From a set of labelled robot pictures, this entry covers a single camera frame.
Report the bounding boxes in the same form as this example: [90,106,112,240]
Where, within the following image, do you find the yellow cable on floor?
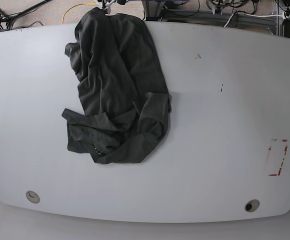
[61,2,103,25]

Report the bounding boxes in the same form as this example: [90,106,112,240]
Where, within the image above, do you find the black tripod legs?
[0,0,52,32]

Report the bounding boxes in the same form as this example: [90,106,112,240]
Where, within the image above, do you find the table grommet hole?
[25,190,40,204]
[244,199,260,213]

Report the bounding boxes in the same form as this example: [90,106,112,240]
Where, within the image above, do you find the dark grey T-shirt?
[62,8,171,165]

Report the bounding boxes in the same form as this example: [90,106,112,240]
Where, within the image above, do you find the red tape rectangle marking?
[265,138,289,177]

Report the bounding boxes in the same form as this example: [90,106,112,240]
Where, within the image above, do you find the aluminium frame base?
[142,0,285,37]

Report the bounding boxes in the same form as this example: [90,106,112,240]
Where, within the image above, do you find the right table grommet hole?
[244,199,260,213]

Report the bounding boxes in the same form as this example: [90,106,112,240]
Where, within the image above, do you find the left table grommet hole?
[25,190,40,204]

